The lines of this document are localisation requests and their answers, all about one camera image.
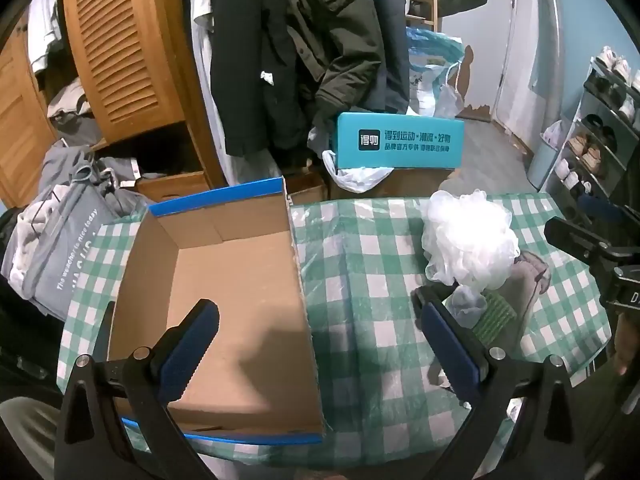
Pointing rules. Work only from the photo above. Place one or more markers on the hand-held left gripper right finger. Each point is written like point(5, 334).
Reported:
point(450, 345)

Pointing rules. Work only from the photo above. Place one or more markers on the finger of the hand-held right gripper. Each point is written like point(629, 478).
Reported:
point(600, 207)
point(570, 237)

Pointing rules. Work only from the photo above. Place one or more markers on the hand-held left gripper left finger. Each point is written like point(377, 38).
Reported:
point(192, 345)

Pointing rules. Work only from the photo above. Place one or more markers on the green scrub sponge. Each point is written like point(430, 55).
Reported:
point(495, 315)

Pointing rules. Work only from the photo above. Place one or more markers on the grey fleece glove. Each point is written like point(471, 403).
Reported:
point(525, 280)

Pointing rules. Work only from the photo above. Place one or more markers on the blue-edged cardboard box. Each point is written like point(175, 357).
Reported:
point(225, 285)

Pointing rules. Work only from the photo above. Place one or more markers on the white mesh bath pouf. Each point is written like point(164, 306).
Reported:
point(470, 240)

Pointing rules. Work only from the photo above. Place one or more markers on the group of shoes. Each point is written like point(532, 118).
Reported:
point(592, 152)

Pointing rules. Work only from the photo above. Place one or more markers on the pale blue trash bin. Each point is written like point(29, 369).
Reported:
point(542, 165)

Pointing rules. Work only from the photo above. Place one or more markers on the metal shoe rack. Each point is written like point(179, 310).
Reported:
point(580, 110)

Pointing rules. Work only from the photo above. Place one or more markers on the green checkered tablecloth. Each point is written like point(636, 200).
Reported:
point(370, 270)

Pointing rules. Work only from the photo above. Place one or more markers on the pile of grey clothes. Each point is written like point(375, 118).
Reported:
point(65, 250)

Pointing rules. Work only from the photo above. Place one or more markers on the wooden wardrobe drawer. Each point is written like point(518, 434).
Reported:
point(175, 185)

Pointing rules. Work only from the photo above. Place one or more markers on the large brown cardboard box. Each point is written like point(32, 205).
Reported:
point(415, 182)

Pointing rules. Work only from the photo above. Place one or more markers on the white door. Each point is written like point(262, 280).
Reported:
point(520, 60)

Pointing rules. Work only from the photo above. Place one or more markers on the teal printed box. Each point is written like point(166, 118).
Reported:
point(400, 155)

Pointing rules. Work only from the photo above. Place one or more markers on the person's trouser leg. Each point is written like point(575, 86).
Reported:
point(25, 440)

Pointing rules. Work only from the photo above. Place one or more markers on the small brown cardboard box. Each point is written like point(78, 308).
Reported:
point(307, 190)

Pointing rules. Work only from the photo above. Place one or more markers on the grey hoodie pile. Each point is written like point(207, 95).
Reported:
point(100, 170)

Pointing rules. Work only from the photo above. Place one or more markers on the blue and white plastic bag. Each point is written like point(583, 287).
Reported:
point(430, 70)

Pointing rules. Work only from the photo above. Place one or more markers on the dark blue-grey coat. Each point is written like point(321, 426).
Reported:
point(395, 35)

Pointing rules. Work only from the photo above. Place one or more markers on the folded clothes in wardrobe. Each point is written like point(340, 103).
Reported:
point(70, 105)

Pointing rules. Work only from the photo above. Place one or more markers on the narrow louvered wardrobe door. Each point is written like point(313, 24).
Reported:
point(25, 125)

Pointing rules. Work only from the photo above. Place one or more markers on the black coat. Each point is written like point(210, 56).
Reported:
point(250, 60)

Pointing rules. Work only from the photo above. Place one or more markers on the wide louvered wardrobe door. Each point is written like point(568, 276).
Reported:
point(125, 50)

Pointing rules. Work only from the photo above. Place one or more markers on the olive green jacket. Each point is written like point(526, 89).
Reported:
point(340, 35)

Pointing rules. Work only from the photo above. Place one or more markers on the white hanging garment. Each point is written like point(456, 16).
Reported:
point(205, 35)

